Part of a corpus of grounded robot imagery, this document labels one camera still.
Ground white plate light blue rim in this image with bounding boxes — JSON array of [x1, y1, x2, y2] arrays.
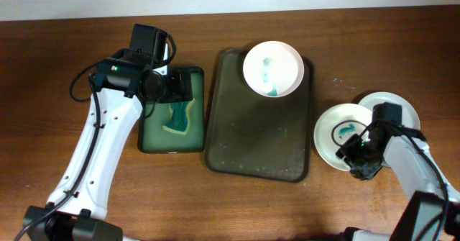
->
[[313, 104, 372, 171]]

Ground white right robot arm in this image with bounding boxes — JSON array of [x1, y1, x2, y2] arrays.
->
[[336, 122, 459, 241]]

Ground white plate pink rim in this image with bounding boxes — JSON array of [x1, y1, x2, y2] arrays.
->
[[242, 41, 305, 98]]

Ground dark green water tray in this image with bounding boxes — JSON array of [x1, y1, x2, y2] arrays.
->
[[138, 67, 205, 153]]

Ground large brown serving tray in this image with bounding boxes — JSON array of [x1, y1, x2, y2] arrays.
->
[[204, 49, 314, 183]]

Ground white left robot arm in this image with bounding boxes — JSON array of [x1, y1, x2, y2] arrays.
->
[[15, 71, 195, 240]]

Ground green yellow sponge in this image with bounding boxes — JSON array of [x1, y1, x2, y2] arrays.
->
[[162, 99, 196, 135]]

